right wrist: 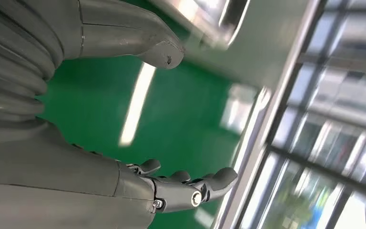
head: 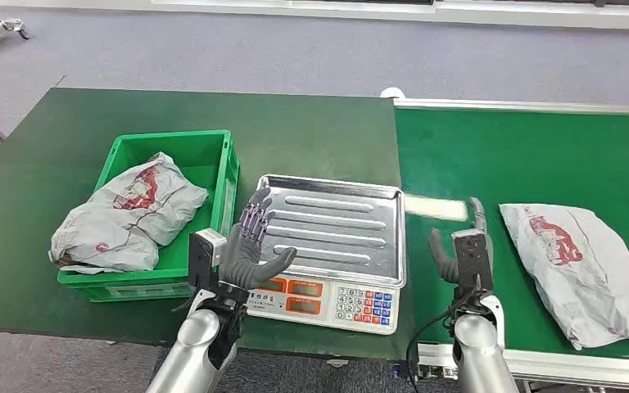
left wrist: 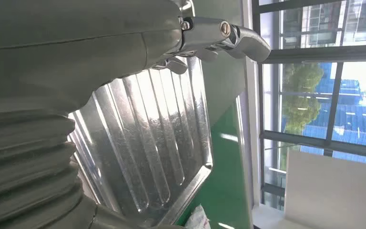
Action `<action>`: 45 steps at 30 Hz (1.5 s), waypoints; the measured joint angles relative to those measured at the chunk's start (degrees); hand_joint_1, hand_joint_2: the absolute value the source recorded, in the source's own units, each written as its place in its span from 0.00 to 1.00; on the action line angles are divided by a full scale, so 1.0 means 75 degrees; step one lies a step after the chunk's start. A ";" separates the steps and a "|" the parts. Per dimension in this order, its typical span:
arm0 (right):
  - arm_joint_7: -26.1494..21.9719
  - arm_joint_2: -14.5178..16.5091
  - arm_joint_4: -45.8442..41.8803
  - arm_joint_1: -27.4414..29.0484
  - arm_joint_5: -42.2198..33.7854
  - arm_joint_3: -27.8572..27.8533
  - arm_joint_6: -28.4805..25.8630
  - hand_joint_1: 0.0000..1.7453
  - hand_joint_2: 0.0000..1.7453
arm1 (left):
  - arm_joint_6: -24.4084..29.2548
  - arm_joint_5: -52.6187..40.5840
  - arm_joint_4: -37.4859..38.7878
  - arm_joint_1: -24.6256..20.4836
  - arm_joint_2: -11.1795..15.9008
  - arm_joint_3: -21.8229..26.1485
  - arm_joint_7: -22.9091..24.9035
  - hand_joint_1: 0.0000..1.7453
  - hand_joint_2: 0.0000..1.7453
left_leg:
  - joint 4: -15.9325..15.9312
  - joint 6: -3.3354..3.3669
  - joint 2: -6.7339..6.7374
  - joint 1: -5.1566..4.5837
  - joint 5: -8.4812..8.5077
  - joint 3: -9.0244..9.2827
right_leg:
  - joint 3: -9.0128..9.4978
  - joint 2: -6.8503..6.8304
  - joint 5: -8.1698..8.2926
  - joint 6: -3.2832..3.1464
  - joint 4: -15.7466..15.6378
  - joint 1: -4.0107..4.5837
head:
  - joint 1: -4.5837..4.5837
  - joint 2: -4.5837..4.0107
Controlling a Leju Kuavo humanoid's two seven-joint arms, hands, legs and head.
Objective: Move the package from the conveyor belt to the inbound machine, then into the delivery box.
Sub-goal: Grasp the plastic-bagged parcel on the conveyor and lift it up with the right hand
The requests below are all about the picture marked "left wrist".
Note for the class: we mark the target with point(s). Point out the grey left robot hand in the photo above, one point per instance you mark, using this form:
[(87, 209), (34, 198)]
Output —
[(60, 47)]

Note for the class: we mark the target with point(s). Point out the grey plastic mailer package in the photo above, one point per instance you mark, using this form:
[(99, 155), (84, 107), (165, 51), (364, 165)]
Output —
[(198, 220)]

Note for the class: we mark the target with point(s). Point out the green conveyor belt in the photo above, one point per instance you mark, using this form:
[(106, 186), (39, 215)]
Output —
[(230, 177)]

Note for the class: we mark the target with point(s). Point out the silver ribbed scale tray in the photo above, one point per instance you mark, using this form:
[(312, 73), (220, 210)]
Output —
[(145, 132)]

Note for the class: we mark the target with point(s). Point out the white flat panel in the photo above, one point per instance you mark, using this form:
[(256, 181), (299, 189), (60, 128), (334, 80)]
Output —
[(328, 189)]

